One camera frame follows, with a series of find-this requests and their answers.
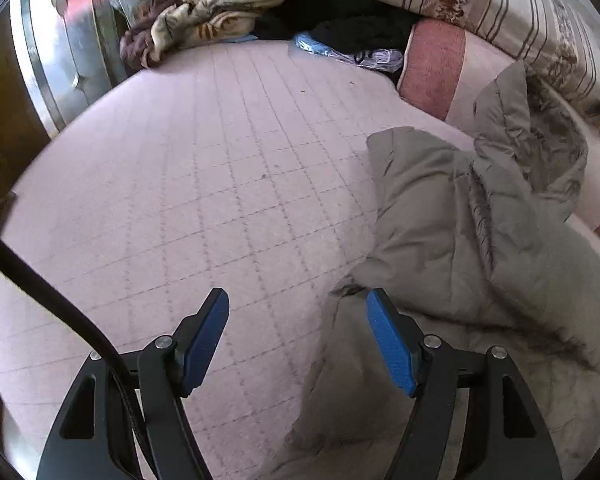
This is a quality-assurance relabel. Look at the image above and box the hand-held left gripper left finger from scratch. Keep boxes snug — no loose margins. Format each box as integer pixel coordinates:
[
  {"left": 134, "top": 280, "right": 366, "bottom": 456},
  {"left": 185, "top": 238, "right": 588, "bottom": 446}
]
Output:
[{"left": 36, "top": 287, "right": 230, "bottom": 480}]

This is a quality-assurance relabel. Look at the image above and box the pink quilted bed sheet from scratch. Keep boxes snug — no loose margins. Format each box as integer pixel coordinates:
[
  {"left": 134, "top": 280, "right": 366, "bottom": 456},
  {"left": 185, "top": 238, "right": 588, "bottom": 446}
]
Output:
[{"left": 0, "top": 35, "right": 600, "bottom": 480}]

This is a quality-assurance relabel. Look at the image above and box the black clothes pile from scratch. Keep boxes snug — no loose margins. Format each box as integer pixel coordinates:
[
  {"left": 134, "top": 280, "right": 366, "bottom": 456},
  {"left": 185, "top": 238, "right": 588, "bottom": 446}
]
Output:
[{"left": 252, "top": 0, "right": 421, "bottom": 56}]

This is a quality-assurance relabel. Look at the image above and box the shiny metal headboard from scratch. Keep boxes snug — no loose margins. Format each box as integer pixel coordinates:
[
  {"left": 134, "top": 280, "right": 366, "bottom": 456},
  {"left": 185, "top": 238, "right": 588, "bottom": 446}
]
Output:
[{"left": 10, "top": 0, "right": 131, "bottom": 136}]

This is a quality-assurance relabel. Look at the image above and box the black cable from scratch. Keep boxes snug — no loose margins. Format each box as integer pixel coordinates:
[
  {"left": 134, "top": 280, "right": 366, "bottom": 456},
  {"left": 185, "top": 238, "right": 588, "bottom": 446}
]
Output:
[{"left": 0, "top": 220, "right": 156, "bottom": 480}]

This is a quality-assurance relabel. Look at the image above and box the pink bolster pillow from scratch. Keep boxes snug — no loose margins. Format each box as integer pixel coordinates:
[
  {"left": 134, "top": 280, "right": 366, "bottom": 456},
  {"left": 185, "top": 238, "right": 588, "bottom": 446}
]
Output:
[{"left": 396, "top": 19, "right": 600, "bottom": 261}]

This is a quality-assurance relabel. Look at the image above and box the brown beige patterned blanket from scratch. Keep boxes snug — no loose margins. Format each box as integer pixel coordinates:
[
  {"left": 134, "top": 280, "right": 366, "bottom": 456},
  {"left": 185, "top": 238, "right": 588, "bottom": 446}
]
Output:
[{"left": 119, "top": 0, "right": 333, "bottom": 70}]

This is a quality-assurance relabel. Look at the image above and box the blue clear plastic bag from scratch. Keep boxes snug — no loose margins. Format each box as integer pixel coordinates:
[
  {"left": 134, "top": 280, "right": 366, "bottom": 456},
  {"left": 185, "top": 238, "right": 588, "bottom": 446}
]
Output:
[{"left": 287, "top": 32, "right": 406, "bottom": 72}]

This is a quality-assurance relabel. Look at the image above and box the striped floral pillow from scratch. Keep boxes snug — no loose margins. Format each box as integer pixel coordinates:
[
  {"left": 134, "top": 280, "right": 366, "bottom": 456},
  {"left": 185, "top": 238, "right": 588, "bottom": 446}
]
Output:
[{"left": 350, "top": 0, "right": 600, "bottom": 116}]

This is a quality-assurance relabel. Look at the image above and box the grey padded jacket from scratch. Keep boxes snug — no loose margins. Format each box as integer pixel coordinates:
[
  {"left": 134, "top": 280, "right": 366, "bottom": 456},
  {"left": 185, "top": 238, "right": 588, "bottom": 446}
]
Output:
[{"left": 267, "top": 60, "right": 600, "bottom": 480}]

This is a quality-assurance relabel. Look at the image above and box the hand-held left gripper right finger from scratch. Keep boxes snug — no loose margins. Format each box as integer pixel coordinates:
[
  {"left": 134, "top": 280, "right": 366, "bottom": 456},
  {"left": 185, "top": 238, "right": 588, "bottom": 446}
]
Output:
[{"left": 366, "top": 288, "right": 563, "bottom": 480}]

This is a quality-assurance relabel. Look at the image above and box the brown wooden cabinet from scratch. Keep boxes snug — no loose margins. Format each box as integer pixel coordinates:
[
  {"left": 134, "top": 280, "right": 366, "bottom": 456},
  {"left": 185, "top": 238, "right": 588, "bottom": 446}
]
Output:
[{"left": 0, "top": 20, "right": 51, "bottom": 221}]

